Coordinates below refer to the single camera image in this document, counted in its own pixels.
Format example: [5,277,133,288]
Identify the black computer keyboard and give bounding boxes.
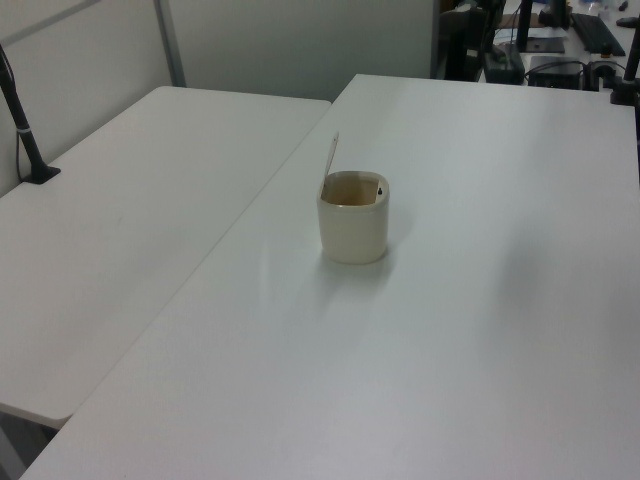
[569,12,627,57]

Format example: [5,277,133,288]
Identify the black office chair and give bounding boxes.
[438,5,497,82]

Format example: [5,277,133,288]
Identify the black electronics box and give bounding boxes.
[524,54,587,90]

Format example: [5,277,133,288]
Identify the black monitor stand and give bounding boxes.
[516,0,567,54]

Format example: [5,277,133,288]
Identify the thin black cable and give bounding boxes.
[14,130,26,182]

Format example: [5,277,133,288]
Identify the black pole with clamp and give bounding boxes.
[609,29,640,107]

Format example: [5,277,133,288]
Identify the cream trash bin lid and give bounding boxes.
[323,130,342,178]

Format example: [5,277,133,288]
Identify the black and silver device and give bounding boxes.
[583,59,617,92]

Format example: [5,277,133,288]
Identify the black box with green light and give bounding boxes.
[481,42,526,85]

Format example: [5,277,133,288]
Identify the cream plastic trash bin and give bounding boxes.
[315,169,393,266]

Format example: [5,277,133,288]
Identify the black camera stand pole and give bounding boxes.
[0,43,62,185]

